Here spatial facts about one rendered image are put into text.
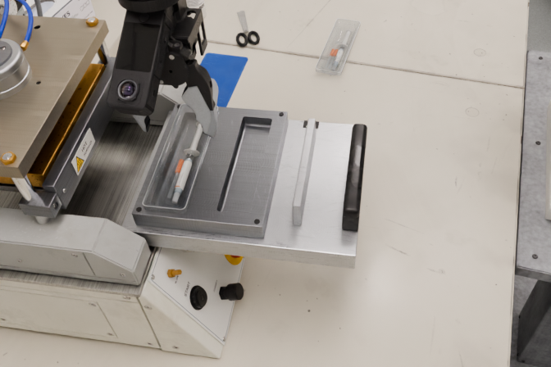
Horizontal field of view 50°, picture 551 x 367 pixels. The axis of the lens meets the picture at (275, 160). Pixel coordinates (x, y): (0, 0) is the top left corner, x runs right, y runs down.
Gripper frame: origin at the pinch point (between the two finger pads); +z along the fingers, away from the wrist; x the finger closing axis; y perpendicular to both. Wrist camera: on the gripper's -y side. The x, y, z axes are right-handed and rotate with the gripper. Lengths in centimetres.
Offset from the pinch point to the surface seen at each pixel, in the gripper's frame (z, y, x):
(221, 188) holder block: 4.7, -4.8, -6.4
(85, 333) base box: 26.2, -16.6, 13.8
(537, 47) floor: 102, 163, -89
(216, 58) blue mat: 28, 51, 10
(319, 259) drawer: 8.8, -10.9, -19.5
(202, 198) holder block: 4.7, -6.6, -4.4
